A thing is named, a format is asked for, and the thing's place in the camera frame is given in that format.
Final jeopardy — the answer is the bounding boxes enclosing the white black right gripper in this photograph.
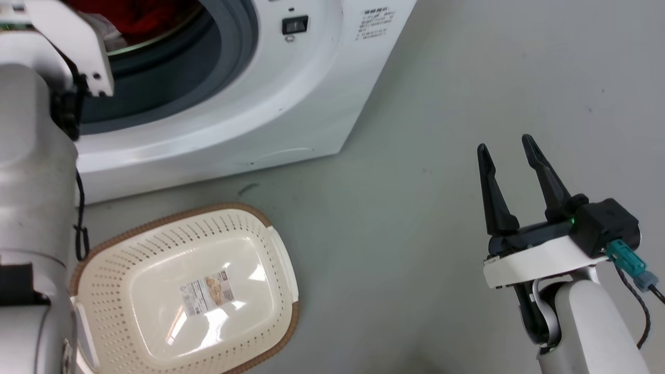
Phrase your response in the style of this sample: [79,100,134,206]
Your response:
[476,133,609,290]

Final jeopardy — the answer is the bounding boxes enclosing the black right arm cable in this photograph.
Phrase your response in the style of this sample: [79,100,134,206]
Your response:
[613,262,665,350]

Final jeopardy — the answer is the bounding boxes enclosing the grey-blue cable plug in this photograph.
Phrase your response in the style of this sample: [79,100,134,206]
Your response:
[634,270,660,292]

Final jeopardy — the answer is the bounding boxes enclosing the black door latch socket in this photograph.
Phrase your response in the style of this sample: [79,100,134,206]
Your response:
[282,15,309,36]

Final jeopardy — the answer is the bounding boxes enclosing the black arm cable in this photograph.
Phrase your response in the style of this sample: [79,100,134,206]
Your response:
[74,169,90,261]
[613,262,665,350]

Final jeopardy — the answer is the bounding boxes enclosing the grey rubber door gasket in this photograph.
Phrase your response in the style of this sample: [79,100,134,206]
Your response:
[78,0,259,137]

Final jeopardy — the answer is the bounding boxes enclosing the red garment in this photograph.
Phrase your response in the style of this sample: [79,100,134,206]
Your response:
[66,0,202,48]

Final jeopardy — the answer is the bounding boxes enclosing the white front-load washing machine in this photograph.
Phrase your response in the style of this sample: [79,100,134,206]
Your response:
[0,0,418,206]

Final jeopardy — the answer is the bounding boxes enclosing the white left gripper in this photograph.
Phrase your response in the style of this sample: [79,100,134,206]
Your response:
[24,0,115,98]

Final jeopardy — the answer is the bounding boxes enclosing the printed washer info label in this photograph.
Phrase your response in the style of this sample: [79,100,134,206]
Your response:
[355,6,397,42]

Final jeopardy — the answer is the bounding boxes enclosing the basket product sticker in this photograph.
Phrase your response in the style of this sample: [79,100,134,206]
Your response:
[179,271,236,318]

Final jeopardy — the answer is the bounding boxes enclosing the teal cable connector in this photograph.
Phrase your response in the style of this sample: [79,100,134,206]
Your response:
[607,239,648,277]

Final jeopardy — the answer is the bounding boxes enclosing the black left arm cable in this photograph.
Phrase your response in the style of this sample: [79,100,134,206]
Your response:
[74,169,90,261]

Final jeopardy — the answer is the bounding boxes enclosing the cream perforated laundry basket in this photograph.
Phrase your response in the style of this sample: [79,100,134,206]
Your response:
[70,202,301,374]

